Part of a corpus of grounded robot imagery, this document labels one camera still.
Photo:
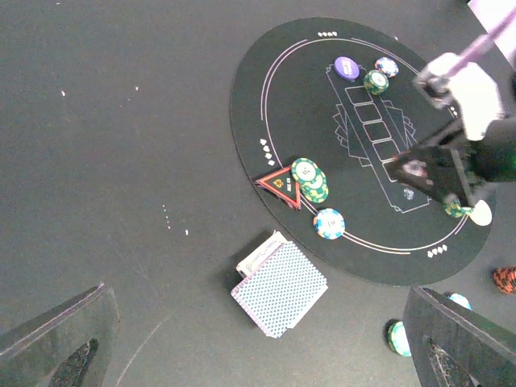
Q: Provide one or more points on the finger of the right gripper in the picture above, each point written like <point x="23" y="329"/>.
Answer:
<point x="440" y="172"/>
<point x="464" y="178"/>

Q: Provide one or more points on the white dealer button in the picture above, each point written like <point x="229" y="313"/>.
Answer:
<point x="481" y="214"/>

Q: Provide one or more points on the orange chips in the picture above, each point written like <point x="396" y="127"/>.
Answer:
<point x="416" y="168"/>

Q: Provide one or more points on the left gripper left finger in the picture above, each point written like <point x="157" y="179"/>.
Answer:
<point x="68" y="345"/>

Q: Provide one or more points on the orange black chip stack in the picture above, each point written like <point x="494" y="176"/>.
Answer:
<point x="504" y="279"/>

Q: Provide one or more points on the round black poker mat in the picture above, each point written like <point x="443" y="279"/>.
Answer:
<point x="288" y="102"/>

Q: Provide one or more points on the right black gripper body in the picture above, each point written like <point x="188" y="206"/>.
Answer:
<point x="451" y="136"/>

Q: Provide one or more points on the blue playing card deck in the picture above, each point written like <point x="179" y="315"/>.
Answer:
<point x="281" y="290"/>

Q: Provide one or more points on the white card box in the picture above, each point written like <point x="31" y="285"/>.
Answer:
<point x="251" y="263"/>

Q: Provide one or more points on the blue chips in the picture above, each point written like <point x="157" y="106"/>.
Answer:
<point x="329" y="224"/>
<point x="387" y="66"/>

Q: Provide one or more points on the green chip stack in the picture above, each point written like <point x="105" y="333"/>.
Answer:
<point x="397" y="339"/>

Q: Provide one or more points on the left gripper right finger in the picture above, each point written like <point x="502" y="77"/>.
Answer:
<point x="454" y="346"/>

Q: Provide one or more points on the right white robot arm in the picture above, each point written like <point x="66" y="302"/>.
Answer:
<point x="486" y="126"/>

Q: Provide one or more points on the purple round blind button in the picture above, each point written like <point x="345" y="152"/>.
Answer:
<point x="346" y="68"/>

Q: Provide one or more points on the red triangle all-in marker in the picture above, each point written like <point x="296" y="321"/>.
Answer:
<point x="283" y="186"/>

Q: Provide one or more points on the green chips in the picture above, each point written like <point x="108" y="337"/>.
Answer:
<point x="456" y="210"/>
<point x="312" y="180"/>
<point x="375" y="82"/>

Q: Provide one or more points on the blue white chip stack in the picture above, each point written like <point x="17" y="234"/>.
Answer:
<point x="460" y="299"/>

